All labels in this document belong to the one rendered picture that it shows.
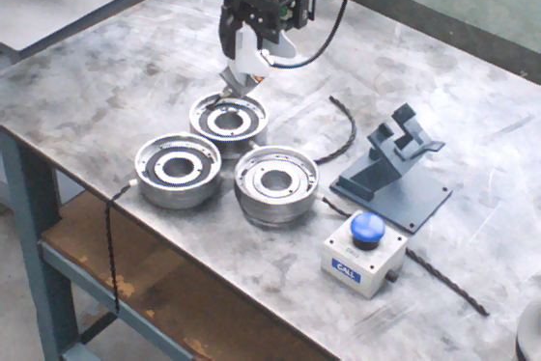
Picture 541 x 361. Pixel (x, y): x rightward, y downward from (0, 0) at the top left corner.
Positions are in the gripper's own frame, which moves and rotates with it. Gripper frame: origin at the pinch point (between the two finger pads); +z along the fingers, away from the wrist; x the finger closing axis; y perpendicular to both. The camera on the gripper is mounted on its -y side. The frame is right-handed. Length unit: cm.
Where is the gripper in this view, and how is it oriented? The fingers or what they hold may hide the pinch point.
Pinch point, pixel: (247, 69)
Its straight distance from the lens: 104.4
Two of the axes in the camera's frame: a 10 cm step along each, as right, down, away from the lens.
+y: 8.0, 4.1, -4.3
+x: 5.9, -4.6, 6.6
